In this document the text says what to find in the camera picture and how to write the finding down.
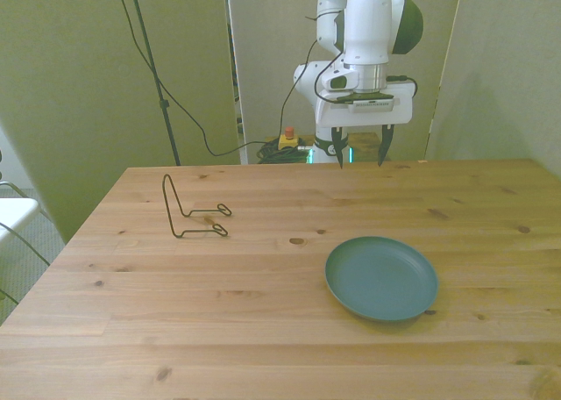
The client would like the black camera stand pole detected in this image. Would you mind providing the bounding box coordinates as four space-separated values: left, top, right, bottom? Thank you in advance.
124 0 182 167

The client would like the white metal chair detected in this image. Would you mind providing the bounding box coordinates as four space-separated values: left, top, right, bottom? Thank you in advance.
0 148 52 305

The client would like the teal round plate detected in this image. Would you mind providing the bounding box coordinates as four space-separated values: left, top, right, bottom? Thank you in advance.
324 235 440 323

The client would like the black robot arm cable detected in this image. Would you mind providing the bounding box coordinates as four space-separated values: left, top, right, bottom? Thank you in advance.
278 37 319 138

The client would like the yellow emergency stop button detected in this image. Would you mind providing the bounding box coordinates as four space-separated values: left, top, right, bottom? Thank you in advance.
278 126 301 152

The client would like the green coiled cable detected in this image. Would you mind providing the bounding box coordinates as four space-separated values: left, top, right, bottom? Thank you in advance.
255 138 315 165

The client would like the black camera stand cable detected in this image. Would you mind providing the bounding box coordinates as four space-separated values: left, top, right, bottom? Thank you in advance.
110 0 281 158

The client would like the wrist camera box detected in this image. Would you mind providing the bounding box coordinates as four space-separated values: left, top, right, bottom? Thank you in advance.
329 92 396 114

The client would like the black wire plate stand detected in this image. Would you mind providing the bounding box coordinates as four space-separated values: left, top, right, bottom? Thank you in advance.
161 173 234 239

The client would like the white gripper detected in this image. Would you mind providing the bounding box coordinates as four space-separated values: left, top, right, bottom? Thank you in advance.
314 80 415 170

